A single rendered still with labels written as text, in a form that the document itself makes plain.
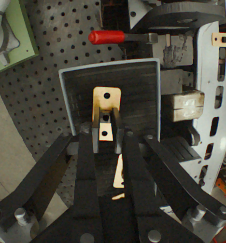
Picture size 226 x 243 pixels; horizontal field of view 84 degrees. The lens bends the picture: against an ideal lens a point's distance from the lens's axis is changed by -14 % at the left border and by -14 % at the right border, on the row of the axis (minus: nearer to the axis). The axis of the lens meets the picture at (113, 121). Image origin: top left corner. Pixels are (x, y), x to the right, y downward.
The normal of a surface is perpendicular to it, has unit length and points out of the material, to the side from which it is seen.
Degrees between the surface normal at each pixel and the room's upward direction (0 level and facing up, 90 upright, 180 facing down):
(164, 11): 52
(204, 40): 0
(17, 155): 0
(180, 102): 0
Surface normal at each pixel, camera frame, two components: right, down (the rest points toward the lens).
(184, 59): 0.07, 0.40
